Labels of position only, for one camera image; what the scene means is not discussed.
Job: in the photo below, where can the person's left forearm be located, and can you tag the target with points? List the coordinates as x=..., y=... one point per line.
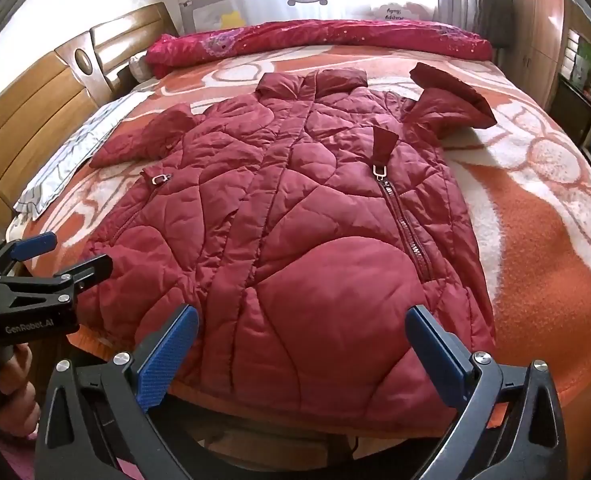
x=18, y=460

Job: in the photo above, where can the wooden wardrobe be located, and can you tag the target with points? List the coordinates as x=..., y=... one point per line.
x=535, y=25

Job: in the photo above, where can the yellow soft toy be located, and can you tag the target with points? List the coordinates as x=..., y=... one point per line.
x=233, y=19

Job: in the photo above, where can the red floral quilt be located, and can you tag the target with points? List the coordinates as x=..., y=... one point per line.
x=300, y=40

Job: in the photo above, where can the small white pillow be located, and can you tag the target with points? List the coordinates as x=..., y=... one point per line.
x=138, y=67

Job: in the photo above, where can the dark red quilted jacket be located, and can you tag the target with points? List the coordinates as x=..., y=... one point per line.
x=285, y=240

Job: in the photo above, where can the striped grey white pillow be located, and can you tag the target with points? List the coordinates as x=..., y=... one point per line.
x=80, y=145

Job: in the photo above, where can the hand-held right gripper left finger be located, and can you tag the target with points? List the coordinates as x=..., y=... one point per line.
x=168, y=355

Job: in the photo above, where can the person's left hand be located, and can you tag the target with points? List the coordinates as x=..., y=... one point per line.
x=18, y=375

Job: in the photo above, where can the white printed cushion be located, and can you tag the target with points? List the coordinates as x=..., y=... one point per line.
x=393, y=12

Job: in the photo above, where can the orange and white blanket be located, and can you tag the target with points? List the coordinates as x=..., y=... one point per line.
x=535, y=230

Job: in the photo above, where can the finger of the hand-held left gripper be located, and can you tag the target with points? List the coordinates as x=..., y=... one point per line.
x=88, y=270
x=38, y=242

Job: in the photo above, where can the wooden headboard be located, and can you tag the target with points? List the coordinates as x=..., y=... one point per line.
x=35, y=110

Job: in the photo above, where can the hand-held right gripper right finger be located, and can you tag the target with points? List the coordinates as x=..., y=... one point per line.
x=440, y=360

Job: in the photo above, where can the black chair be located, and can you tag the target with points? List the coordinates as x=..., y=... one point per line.
x=490, y=10

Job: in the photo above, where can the dark shelf unit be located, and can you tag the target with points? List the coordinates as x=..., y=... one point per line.
x=583, y=55

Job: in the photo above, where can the grey bed guard rail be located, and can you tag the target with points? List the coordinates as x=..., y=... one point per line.
x=275, y=2

